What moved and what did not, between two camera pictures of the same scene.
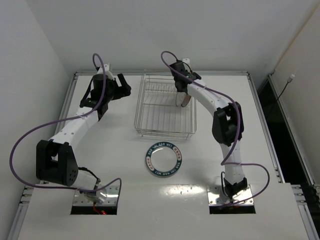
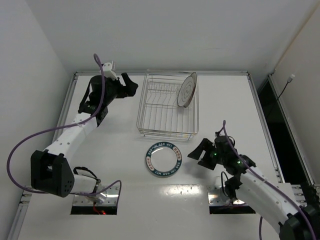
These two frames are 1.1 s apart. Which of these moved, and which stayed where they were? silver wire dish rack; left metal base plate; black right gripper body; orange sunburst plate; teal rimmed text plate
Moved: orange sunburst plate; black right gripper body
Stayed: silver wire dish rack; left metal base plate; teal rimmed text plate
